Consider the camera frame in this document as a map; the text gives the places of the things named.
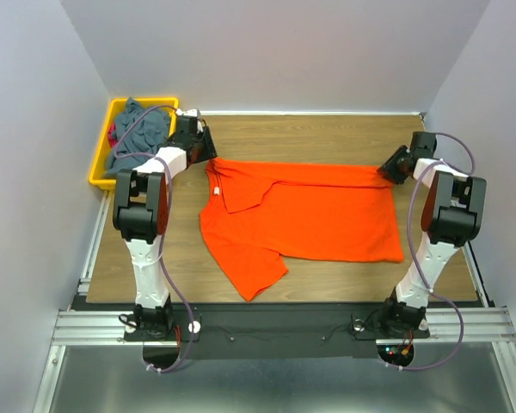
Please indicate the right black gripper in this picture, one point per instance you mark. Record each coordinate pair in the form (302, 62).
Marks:
(391, 173)

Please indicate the yellow plastic bin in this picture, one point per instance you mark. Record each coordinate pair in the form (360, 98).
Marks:
(103, 148)

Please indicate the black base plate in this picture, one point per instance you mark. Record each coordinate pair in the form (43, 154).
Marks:
(266, 331)

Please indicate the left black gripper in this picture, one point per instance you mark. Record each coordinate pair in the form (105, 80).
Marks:
(209, 151)

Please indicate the left aluminium side rail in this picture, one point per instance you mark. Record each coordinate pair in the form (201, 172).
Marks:
(94, 244)

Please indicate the orange polo shirt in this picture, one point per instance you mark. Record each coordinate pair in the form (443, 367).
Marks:
(258, 213)

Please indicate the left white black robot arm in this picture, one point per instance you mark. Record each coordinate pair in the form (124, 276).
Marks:
(142, 201)

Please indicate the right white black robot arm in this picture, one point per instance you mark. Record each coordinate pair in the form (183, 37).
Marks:
(444, 213)

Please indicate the aluminium frame rail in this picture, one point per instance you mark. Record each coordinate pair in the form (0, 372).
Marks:
(74, 328)

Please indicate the grey t shirt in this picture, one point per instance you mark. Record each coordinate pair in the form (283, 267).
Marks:
(146, 137)

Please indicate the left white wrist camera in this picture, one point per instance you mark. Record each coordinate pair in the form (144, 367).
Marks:
(194, 112)

